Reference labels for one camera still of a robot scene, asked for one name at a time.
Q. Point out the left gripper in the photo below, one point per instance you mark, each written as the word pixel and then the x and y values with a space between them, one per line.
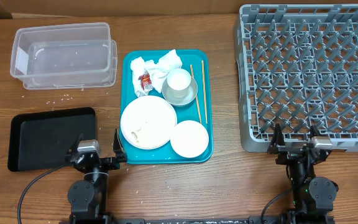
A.
pixel 120 157

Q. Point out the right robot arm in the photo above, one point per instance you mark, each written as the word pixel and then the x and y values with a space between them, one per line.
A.
pixel 313 196

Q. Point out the black plastic tray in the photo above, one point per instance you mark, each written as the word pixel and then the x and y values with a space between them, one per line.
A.
pixel 41 140

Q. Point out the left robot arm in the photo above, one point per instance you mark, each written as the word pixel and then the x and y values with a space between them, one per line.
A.
pixel 88 197

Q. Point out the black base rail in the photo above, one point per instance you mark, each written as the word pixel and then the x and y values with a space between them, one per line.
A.
pixel 249 220

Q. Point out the teal serving tray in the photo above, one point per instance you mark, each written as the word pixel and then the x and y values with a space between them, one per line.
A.
pixel 191 58

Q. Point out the white cup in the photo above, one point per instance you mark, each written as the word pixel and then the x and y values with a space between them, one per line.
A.
pixel 179 81

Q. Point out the large white plate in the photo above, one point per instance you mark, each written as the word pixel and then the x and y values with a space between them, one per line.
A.
pixel 147 122

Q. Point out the wooden chopstick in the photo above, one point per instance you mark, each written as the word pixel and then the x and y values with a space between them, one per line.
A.
pixel 204 91
pixel 196 93

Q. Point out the clear plastic bin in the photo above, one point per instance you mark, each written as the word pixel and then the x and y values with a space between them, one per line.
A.
pixel 64 56

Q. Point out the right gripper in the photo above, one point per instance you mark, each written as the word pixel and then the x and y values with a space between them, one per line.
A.
pixel 276 146

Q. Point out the grey small bowl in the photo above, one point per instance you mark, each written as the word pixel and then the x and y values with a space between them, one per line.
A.
pixel 180 102

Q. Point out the white napkin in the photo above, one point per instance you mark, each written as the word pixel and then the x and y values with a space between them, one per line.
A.
pixel 159 71
pixel 137 67

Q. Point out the small white plate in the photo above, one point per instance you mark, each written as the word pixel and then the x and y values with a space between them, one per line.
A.
pixel 189 139

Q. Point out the grey dishwasher rack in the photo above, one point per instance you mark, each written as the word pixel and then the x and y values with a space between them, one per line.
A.
pixel 298 67

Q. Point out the red snack wrapper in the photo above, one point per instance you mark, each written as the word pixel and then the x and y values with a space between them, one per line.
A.
pixel 146 82

